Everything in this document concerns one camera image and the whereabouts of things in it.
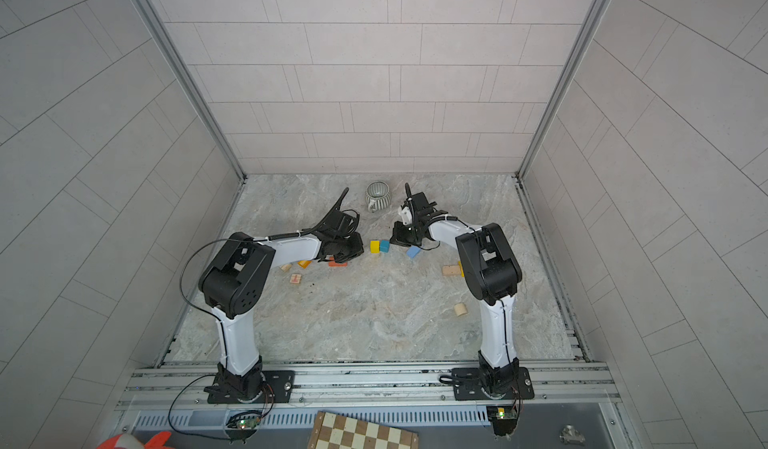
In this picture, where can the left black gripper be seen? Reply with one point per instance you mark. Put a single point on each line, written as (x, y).
(359, 248)

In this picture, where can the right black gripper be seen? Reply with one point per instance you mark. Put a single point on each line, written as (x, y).
(398, 236)

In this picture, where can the red wooden block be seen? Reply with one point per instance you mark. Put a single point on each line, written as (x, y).
(337, 263)

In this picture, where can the light blue wooden block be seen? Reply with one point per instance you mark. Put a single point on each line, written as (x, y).
(413, 251)

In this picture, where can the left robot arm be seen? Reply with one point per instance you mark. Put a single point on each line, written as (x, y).
(235, 279)

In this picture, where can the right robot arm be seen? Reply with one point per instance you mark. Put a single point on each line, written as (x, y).
(492, 274)

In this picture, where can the wooden cylinder block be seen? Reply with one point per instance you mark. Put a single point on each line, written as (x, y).
(460, 309)

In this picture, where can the ribbed silver cup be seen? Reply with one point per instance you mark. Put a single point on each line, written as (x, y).
(378, 196)

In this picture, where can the checkered chess board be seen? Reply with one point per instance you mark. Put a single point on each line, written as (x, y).
(332, 430)

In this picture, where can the left green circuit board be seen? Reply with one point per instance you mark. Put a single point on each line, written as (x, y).
(243, 425)

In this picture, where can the right circuit board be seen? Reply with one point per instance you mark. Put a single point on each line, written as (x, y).
(503, 419)

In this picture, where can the small metal fitting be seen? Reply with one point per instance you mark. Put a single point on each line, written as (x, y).
(569, 435)

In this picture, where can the red white object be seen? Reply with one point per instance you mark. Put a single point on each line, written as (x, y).
(129, 441)

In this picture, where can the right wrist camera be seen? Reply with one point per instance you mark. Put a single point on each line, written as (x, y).
(405, 215)

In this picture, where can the aluminium mounting rail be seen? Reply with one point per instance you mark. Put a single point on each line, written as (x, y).
(319, 385)

